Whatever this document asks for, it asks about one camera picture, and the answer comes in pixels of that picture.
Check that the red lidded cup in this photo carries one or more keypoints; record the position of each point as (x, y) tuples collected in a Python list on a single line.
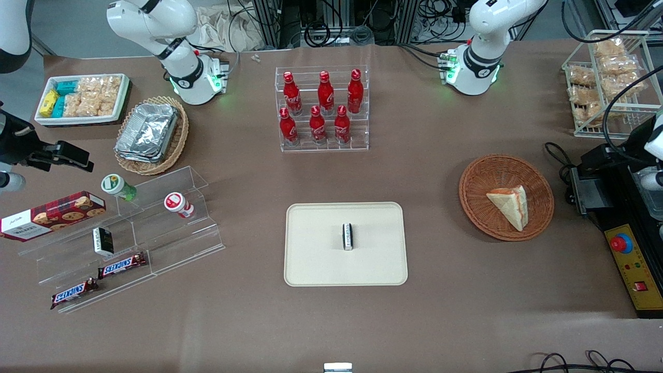
[(177, 203)]

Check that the teal snack packet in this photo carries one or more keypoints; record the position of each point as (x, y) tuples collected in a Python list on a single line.
[(58, 106), (66, 87)]

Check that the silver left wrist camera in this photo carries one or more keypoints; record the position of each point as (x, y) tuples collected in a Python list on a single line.
[(653, 180)]

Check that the round brown wicker basket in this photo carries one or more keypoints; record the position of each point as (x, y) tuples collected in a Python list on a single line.
[(481, 202)]

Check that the stack of foil trays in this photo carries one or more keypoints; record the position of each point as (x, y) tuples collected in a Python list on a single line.
[(147, 132)]

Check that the yellow snack packet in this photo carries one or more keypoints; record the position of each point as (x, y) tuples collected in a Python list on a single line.
[(48, 103)]

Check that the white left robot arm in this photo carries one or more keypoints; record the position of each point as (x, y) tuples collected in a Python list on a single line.
[(484, 31)]

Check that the small black white box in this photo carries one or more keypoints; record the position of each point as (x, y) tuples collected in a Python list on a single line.
[(348, 237), (103, 241)]

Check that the beige plastic tray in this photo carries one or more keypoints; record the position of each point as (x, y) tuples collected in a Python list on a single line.
[(316, 259)]

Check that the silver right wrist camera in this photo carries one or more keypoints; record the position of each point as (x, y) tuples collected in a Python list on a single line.
[(10, 182)]

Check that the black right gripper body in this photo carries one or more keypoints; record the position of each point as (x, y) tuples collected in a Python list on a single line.
[(16, 145)]

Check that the oval light wicker basket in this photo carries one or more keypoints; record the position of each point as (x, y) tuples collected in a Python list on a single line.
[(178, 140)]

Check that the clear acrylic bottle rack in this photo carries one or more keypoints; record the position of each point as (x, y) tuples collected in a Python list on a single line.
[(357, 140)]

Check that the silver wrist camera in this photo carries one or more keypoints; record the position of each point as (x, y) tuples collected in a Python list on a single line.
[(10, 182), (653, 180)]

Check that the red tartan cookie box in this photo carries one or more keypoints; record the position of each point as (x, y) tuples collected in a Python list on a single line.
[(52, 215)]

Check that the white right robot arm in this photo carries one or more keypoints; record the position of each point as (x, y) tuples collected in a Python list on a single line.
[(155, 26)]

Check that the triangular sandwich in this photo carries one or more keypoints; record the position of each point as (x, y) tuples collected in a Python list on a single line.
[(510, 207)]

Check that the clear bag of crackers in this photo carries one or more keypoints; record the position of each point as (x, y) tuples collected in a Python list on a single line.
[(101, 85), (106, 105), (77, 105)]

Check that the white rectangular snack tray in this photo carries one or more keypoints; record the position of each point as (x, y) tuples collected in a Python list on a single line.
[(77, 120)]

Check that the clear acrylic stepped stand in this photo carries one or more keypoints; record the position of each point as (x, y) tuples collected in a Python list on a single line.
[(176, 243)]

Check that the yellow emergency stop box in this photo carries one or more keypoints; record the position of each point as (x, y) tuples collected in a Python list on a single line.
[(634, 280)]

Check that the red cola bottle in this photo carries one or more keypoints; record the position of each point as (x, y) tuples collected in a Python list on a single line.
[(342, 127), (325, 96), (317, 127), (288, 128), (290, 96), (355, 93)]

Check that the aluminium frame with equipment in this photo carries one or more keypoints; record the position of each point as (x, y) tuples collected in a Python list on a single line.
[(290, 20)]

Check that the black device with grey panel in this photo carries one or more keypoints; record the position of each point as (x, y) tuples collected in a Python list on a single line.
[(588, 191)]

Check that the beige crumpled cloth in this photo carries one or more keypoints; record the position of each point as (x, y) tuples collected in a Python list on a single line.
[(217, 28)]

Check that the green lidded cup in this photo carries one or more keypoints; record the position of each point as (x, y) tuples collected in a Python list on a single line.
[(116, 186)]

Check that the bagged bread pastry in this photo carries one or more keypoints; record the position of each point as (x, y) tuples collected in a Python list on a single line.
[(608, 47), (581, 76), (581, 95), (619, 66), (589, 113), (619, 87)]

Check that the Snickers chocolate bar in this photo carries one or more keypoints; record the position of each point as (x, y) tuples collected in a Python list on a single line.
[(74, 293), (121, 266)]

